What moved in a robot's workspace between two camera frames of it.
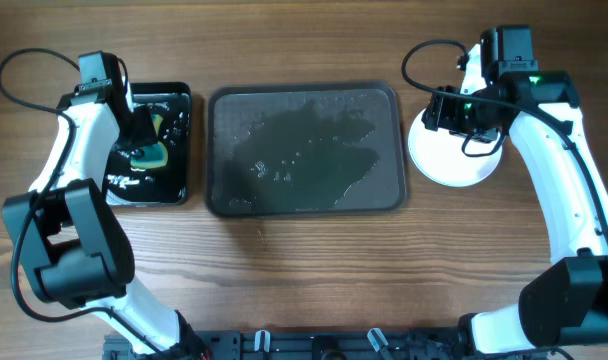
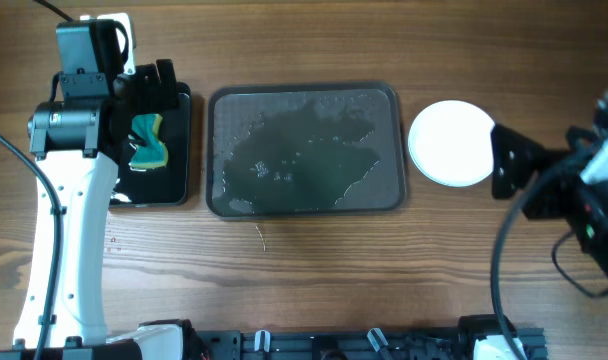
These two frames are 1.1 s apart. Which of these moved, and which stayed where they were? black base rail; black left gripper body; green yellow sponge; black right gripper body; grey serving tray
Moved: black left gripper body; black right gripper body
Stayed: black base rail; grey serving tray; green yellow sponge
